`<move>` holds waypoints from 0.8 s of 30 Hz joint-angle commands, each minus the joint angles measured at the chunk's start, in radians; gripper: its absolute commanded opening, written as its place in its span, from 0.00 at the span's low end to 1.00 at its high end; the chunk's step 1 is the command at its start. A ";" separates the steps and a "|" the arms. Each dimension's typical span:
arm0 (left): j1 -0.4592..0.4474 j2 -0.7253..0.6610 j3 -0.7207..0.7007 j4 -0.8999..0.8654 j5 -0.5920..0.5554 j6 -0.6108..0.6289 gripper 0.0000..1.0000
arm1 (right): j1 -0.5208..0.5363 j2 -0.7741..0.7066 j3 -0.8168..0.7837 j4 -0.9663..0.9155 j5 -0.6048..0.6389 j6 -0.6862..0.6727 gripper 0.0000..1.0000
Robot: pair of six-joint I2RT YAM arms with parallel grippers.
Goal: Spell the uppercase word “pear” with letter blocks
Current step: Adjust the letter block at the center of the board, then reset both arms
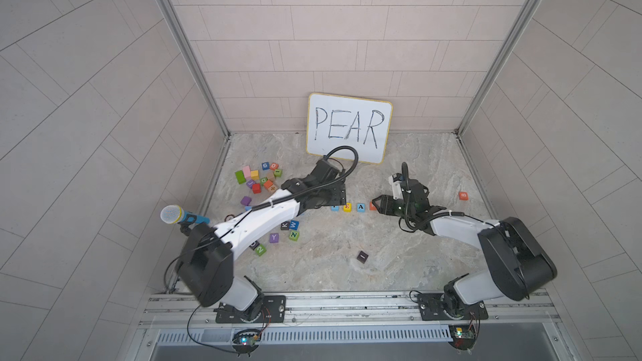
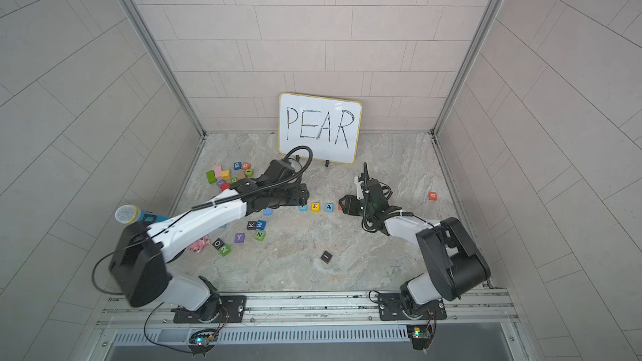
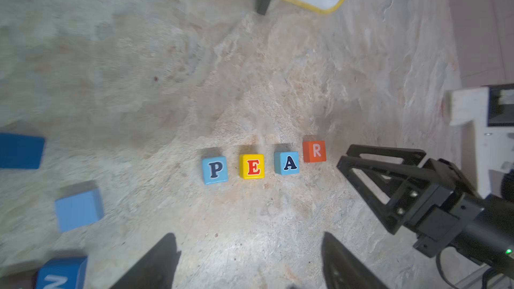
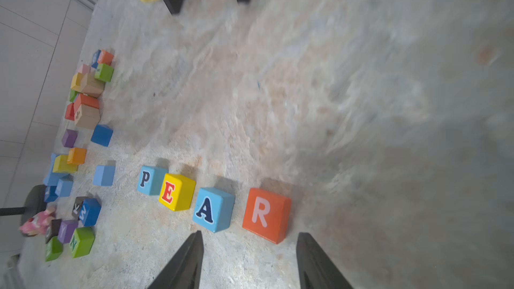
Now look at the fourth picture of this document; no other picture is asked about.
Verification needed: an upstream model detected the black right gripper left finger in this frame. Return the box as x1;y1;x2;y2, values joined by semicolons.
148;231;204;289

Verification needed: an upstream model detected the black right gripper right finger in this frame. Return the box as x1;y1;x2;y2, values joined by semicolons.
296;232;353;289

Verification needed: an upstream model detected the light blue block A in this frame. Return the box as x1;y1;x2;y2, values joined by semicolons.
192;187;235;233

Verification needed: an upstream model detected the yellow block E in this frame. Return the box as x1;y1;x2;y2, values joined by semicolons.
159;173;196;211

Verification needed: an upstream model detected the light blue block P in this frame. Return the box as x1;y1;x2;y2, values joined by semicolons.
137;166;168;196

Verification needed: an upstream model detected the green block N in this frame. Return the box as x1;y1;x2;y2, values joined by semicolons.
70;227;95;258

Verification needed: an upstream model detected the blue block W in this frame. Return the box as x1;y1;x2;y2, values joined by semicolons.
79;198;102;227

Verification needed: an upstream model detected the purple block Y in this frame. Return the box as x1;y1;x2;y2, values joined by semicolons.
58;219;78;244

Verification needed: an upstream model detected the light blue plain block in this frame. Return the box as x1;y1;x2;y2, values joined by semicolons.
92;165;115;187

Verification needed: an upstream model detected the dark brown block K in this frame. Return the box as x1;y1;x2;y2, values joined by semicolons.
72;196;87;220

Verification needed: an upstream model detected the green block 2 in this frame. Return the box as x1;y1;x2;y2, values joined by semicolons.
45;236;64;262

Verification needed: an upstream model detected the dark block O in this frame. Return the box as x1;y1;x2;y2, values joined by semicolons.
45;219;62;244

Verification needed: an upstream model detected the pink plush toy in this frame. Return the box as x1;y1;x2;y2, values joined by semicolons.
19;206;56;237

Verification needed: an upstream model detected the blue wedge block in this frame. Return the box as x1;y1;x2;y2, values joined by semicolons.
91;124;113;147

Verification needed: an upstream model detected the purple plain block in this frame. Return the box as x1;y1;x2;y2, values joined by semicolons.
62;129;78;148

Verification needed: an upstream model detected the wood block plus sign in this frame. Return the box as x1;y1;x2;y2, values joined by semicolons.
74;104;100;129

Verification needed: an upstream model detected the red plain block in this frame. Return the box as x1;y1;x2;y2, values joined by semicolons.
65;103;76;122

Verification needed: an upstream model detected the plain wood block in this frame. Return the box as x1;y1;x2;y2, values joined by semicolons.
80;73;105;98

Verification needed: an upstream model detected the green plain block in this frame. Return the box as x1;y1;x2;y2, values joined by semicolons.
68;90;80;103

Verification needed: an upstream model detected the green block I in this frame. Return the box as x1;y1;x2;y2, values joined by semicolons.
95;64;114;83

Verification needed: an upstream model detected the yellow plain block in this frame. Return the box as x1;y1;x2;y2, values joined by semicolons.
70;72;84;92

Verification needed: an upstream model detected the pink plain block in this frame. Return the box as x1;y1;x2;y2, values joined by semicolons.
77;64;92;74

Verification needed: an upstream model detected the blue block 6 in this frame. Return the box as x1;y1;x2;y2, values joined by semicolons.
90;50;101;69

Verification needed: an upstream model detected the orange block 0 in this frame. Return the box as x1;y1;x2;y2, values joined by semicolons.
97;50;114;66

